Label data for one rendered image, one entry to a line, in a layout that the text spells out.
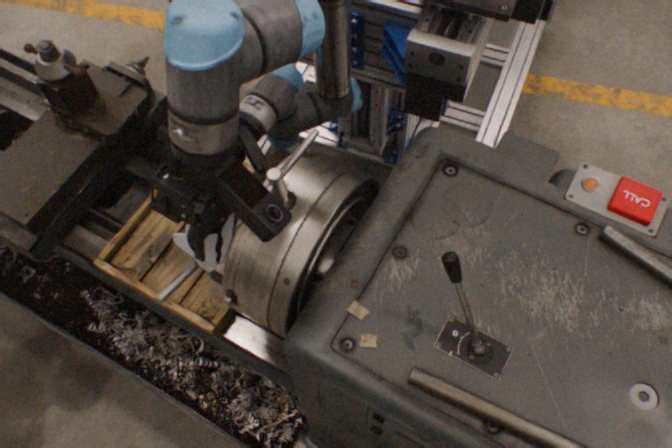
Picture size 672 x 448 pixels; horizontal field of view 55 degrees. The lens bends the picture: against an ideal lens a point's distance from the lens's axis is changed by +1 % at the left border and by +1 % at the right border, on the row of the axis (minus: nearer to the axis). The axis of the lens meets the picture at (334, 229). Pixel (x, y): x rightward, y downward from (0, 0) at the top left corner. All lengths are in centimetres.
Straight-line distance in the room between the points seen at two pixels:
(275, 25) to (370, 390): 46
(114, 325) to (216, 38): 119
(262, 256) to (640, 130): 208
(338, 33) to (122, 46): 194
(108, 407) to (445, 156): 157
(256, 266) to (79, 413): 140
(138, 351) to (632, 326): 113
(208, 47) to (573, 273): 58
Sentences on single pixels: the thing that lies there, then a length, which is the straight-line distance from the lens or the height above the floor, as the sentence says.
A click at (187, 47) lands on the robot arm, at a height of 163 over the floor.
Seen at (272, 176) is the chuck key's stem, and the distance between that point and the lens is 90.
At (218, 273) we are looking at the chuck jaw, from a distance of 107.
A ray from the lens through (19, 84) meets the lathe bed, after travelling 183.
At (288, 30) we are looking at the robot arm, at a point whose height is 158.
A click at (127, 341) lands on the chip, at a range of 166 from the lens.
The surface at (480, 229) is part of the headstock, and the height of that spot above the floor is 126.
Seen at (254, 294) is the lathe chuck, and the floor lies 115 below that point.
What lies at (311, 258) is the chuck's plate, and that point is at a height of 119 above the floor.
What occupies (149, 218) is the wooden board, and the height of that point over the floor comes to 88.
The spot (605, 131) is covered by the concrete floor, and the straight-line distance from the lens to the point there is 277.
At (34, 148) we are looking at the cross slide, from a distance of 151.
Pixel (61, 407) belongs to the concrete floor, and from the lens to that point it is 232.
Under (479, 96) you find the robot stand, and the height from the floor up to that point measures 21.
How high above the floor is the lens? 207
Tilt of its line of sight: 62 degrees down
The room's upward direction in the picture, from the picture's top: 3 degrees counter-clockwise
